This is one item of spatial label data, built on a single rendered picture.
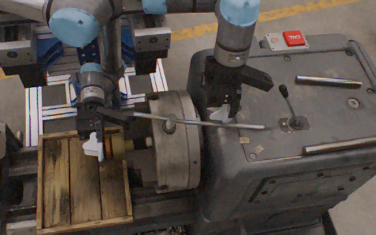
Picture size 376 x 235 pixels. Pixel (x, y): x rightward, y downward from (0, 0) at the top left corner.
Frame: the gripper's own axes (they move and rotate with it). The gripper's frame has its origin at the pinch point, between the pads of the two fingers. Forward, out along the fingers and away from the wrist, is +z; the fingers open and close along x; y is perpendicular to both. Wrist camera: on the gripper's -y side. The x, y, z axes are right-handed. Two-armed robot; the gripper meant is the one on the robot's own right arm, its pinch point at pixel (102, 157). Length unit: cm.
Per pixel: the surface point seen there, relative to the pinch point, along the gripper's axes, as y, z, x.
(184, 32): -60, -156, -108
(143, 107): -13.6, -8.8, 12.1
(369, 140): -73, 13, 19
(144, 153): -12.6, 1.0, 1.7
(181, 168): -22.2, 9.8, 7.8
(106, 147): -1.7, -1.5, 3.1
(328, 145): -60, 13, 19
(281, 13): -146, -172, -108
